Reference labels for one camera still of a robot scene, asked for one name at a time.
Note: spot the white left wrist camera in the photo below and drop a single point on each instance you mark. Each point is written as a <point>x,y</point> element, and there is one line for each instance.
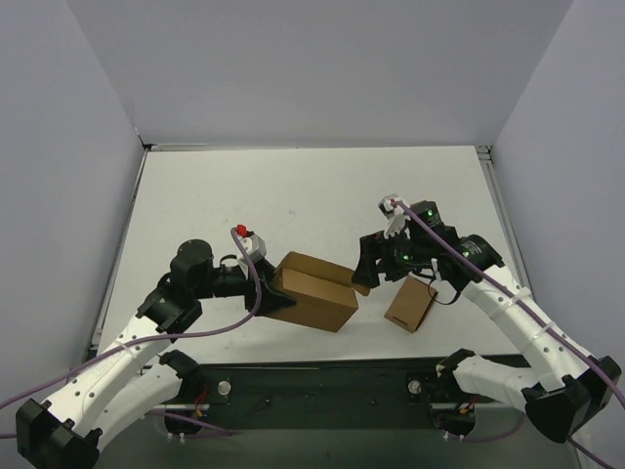
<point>251,244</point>

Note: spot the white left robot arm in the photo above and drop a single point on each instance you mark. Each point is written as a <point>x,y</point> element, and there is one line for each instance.
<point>140,369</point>

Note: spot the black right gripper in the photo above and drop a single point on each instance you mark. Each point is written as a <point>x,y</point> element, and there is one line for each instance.
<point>383,257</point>

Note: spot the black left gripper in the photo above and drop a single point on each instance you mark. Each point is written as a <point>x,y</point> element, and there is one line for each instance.
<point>260,288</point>

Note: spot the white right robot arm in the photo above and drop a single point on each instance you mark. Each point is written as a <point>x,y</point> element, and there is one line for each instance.
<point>563,385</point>

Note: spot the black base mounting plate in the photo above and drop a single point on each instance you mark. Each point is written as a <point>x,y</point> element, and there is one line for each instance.
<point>392,394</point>

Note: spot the cardboard box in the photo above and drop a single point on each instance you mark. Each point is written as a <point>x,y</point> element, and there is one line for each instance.
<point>324,292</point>
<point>411,305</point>

